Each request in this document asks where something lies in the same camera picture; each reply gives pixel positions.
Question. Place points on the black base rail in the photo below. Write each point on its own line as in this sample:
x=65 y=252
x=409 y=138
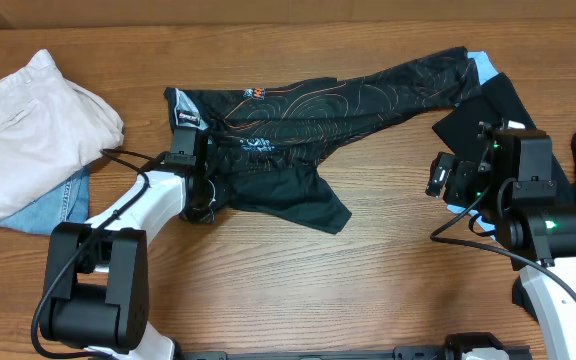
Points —
x=459 y=346

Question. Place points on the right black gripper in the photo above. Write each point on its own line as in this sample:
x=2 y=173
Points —
x=461 y=172

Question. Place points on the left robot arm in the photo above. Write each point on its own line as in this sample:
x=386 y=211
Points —
x=95 y=299

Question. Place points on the black orange patterned jersey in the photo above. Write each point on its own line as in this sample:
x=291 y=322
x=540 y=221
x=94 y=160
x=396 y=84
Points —
x=266 y=144

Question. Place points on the plain black garment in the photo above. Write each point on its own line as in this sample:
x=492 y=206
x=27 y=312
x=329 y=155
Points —
x=497 y=102

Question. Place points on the light blue shirt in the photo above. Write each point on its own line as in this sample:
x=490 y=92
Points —
x=486 y=71

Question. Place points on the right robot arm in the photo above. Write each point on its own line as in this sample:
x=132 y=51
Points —
x=512 y=188

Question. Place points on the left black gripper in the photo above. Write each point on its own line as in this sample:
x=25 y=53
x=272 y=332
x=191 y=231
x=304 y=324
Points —
x=200 y=216

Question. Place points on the folded beige trousers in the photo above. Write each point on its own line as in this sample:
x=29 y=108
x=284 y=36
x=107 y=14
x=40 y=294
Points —
x=50 y=128

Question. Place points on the folded blue jeans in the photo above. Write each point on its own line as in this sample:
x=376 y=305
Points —
x=68 y=202

